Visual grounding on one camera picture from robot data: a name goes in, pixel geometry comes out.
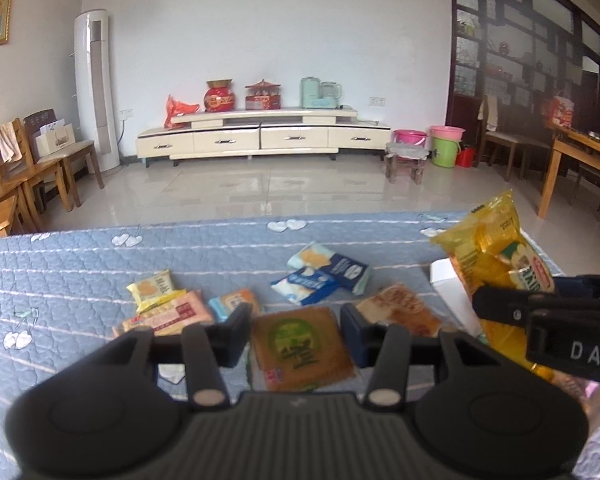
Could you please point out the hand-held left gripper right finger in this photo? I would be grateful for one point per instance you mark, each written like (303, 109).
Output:
(354, 335)

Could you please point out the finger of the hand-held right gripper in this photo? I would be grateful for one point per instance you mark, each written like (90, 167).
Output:
(577, 285)
(500, 305)

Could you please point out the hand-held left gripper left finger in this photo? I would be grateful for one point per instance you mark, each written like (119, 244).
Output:
(235, 332)

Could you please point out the white cardboard box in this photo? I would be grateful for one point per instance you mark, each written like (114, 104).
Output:
(450, 290)

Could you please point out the brown cake packet green label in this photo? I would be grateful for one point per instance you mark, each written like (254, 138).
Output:
(300, 345)

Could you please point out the yellow snack bag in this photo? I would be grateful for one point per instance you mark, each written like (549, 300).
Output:
(485, 245)

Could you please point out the orange blue-ended packet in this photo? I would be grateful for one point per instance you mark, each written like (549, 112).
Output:
(230, 302)

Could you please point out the bread packet orange print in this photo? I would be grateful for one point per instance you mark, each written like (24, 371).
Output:
(400, 307)

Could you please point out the pink wafer packet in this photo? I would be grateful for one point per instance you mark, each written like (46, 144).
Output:
(170, 312)

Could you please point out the dark blue cracker packet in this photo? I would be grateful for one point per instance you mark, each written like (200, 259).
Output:
(340, 267)

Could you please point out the light blue white packet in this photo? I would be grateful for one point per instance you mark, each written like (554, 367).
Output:
(305, 285)

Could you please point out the small yellow cracker packet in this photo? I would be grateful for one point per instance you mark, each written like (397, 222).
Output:
(152, 287)

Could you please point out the wooden dining table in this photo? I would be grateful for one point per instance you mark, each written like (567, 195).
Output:
(580, 152)

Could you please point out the small red bucket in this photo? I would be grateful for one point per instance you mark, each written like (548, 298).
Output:
(465, 156)

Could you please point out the brown cushioned wooden chair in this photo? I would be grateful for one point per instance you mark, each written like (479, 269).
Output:
(510, 140)

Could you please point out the green plastic bucket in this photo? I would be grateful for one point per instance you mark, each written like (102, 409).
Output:
(445, 152)

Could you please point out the blue quilted mattress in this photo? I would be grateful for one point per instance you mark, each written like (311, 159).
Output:
(80, 270)

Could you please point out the small wooden stool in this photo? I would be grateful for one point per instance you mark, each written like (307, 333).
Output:
(405, 157)

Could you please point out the red gift bag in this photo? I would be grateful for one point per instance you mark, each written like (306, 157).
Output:
(560, 110)

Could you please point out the pink plastic basin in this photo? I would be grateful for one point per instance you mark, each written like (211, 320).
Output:
(410, 137)
(447, 131)

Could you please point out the cream towel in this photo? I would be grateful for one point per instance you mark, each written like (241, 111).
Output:
(489, 112)

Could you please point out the dark wooden shelf unit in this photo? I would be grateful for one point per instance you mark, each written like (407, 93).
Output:
(462, 115)

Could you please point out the cream TV cabinet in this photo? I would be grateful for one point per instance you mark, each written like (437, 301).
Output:
(260, 137)

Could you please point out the red plastic bag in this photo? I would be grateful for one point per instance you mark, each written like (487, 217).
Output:
(180, 112)

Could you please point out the red gold vase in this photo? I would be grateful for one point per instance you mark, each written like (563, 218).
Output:
(220, 97)

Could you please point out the red pagoda gift box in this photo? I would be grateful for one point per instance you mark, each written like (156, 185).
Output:
(263, 97)

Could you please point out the mint green kitchen appliance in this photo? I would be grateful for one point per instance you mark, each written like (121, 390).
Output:
(312, 92)

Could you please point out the white paper bag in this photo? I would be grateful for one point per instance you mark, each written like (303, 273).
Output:
(55, 139)

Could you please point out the white tower air conditioner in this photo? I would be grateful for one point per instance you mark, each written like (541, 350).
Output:
(97, 90)

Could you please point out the pale hand towel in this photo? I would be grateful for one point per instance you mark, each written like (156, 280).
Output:
(9, 142)

